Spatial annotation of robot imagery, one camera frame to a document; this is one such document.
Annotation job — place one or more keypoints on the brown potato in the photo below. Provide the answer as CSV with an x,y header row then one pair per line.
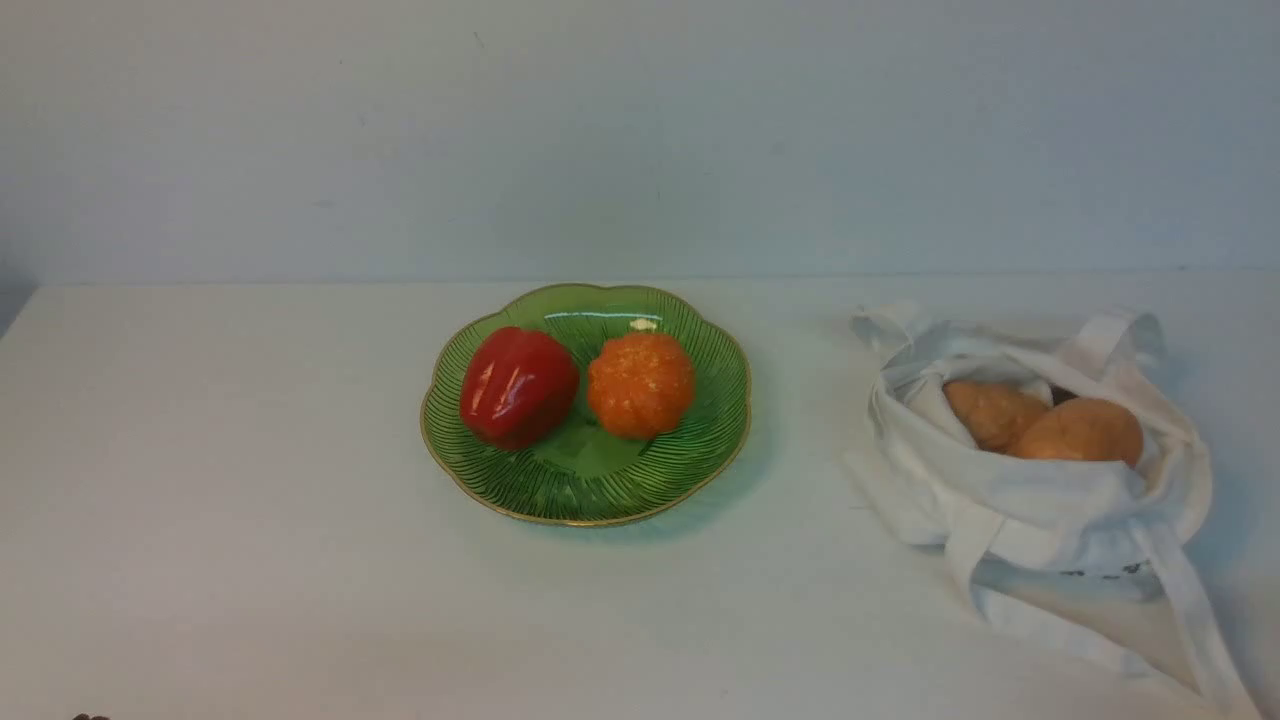
x,y
1085,430

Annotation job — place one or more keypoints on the white cloth bag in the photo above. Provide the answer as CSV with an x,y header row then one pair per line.
x,y
933,486

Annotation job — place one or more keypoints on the orange pumpkin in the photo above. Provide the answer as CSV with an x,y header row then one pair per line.
x,y
641,385

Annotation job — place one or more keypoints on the red bell pepper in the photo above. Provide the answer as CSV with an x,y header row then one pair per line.
x,y
520,385

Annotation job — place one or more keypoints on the green glass plate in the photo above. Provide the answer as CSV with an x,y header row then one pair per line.
x,y
581,475

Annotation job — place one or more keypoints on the orange-brown sweet potato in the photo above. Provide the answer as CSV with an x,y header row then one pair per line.
x,y
996,415

